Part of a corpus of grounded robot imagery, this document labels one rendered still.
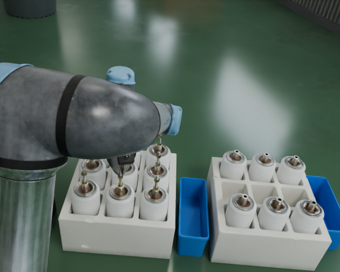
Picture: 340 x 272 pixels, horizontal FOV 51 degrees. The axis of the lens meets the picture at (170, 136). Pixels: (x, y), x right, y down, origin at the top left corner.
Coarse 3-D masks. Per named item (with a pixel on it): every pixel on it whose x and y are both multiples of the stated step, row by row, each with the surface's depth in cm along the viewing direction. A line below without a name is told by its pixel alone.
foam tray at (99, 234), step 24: (144, 168) 142; (168, 192) 132; (72, 216) 119; (96, 216) 120; (168, 216) 123; (72, 240) 125; (96, 240) 124; (120, 240) 124; (144, 240) 124; (168, 240) 123
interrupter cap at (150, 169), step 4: (152, 164) 132; (160, 164) 133; (148, 168) 130; (152, 168) 131; (160, 168) 131; (164, 168) 131; (148, 172) 129; (152, 172) 129; (160, 172) 130; (164, 172) 129; (152, 176) 127; (160, 176) 127
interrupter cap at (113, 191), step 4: (116, 184) 122; (124, 184) 123; (112, 188) 121; (116, 188) 121; (124, 188) 121; (128, 188) 122; (112, 192) 119; (116, 192) 120; (124, 192) 120; (128, 192) 120; (112, 196) 118; (116, 196) 118; (120, 196) 118; (124, 196) 118; (128, 196) 118
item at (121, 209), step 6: (108, 192) 120; (132, 192) 121; (108, 198) 118; (132, 198) 119; (108, 204) 119; (114, 204) 117; (120, 204) 117; (126, 204) 118; (132, 204) 121; (108, 210) 121; (114, 210) 119; (120, 210) 119; (126, 210) 120; (132, 210) 124; (108, 216) 123; (114, 216) 121; (120, 216) 121; (126, 216) 122; (132, 216) 126
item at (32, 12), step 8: (8, 0) 289; (16, 0) 287; (24, 0) 287; (32, 0) 289; (40, 0) 292; (48, 0) 298; (8, 8) 295; (16, 8) 292; (24, 8) 291; (32, 8) 293; (40, 8) 296; (48, 8) 301; (16, 16) 297; (24, 16) 296; (32, 16) 297; (40, 16) 300
